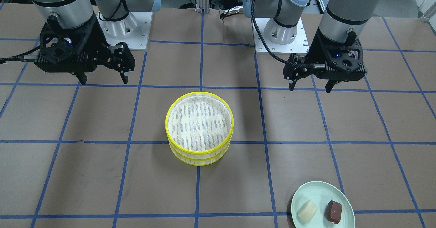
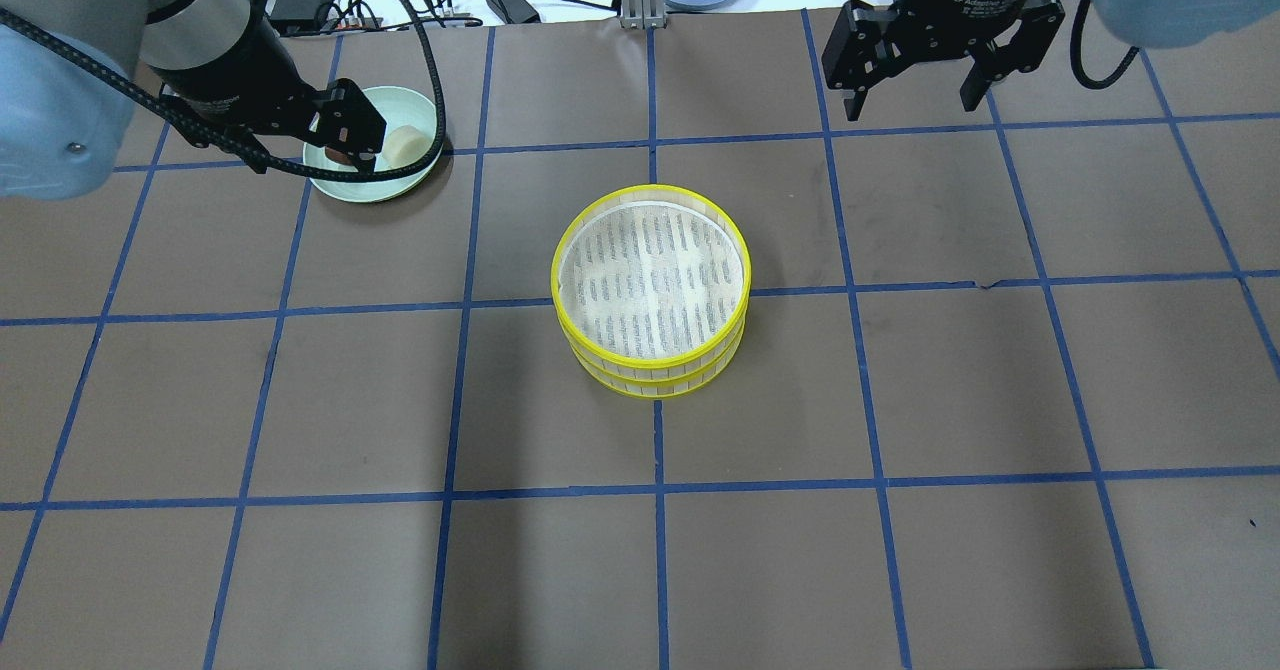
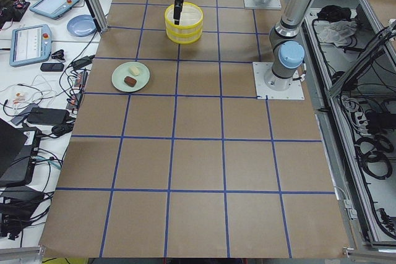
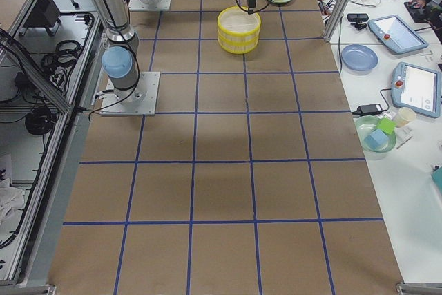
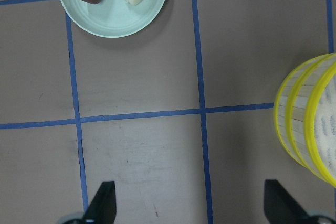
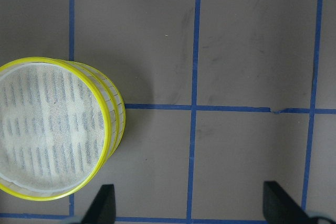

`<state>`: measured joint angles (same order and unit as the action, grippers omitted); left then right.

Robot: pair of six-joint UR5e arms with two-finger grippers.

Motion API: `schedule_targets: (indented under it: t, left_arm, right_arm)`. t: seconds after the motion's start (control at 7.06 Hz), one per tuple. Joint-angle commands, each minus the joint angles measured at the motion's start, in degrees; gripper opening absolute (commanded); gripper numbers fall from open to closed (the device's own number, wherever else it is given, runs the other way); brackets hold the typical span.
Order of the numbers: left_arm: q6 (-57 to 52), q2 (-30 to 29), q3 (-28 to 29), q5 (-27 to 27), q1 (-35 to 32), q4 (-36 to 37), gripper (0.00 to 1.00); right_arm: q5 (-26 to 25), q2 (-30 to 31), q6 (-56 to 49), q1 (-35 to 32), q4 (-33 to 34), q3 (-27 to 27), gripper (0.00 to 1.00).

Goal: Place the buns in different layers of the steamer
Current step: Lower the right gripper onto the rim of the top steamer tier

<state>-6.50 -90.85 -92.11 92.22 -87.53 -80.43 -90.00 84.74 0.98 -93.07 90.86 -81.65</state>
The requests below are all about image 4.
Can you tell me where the yellow steamer layer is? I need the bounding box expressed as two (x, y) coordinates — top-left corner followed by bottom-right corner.
(217, 6), (261, 37)
(218, 35), (259, 55)

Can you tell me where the black webcam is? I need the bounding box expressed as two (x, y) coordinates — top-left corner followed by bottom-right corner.
(347, 13), (369, 31)

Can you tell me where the blue plate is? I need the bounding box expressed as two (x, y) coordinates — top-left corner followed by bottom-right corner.
(341, 44), (378, 72)

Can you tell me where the upper teach pendant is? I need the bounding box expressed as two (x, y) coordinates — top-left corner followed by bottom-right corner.
(367, 15), (428, 54)

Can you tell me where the teach pendant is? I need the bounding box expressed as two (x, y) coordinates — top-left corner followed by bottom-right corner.
(367, 15), (428, 54)
(391, 62), (441, 118)

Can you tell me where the black power adapter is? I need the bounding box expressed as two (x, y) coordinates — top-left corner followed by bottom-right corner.
(352, 104), (384, 117)

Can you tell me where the lower teach pendant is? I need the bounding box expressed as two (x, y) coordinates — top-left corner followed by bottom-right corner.
(391, 62), (441, 118)

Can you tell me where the green cube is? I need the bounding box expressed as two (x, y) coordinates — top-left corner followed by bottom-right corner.
(377, 117), (396, 135)

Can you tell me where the blue cube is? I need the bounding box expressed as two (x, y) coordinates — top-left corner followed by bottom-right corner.
(363, 129), (389, 151)

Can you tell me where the paper cup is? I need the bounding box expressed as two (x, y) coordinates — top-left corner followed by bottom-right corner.
(393, 107), (416, 128)

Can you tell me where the white cloth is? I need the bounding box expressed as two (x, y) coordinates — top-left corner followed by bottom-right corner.
(0, 155), (26, 227)

